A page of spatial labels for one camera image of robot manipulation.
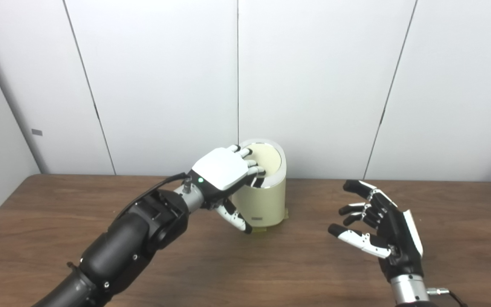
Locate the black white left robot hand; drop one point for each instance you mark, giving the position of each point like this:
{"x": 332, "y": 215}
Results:
{"x": 222, "y": 168}

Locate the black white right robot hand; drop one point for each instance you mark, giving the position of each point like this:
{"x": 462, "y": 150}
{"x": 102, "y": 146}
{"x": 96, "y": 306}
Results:
{"x": 397, "y": 238}

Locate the cream round bin lid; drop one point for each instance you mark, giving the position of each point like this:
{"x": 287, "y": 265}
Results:
{"x": 270, "y": 160}

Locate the cream-colored bin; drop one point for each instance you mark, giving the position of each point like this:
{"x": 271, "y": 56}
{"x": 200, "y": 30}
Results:
{"x": 267, "y": 202}

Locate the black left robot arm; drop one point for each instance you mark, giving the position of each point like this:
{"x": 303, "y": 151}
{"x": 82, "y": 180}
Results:
{"x": 122, "y": 247}

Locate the yellow masking tape piece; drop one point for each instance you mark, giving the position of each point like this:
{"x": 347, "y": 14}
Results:
{"x": 259, "y": 230}

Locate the grey wall label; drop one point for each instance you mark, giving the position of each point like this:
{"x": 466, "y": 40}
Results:
{"x": 37, "y": 132}

